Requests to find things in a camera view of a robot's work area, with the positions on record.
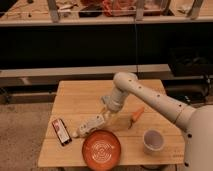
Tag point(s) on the white paper cup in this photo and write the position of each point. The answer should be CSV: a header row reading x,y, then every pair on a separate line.
x,y
153,142

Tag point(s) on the grey metal bench rail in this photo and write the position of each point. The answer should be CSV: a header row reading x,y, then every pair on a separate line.
x,y
50,76

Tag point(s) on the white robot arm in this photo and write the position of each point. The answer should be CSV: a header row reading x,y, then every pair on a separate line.
x,y
196,123

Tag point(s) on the white plastic bottle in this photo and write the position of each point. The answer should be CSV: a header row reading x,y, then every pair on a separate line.
x,y
89,126

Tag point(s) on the orange carrot toy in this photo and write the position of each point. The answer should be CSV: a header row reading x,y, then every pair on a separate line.
x,y
135,116

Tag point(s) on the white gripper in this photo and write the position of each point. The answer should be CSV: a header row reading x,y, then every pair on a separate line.
x,y
114,103

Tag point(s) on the orange ceramic bowl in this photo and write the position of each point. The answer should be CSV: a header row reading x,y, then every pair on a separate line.
x,y
101,150

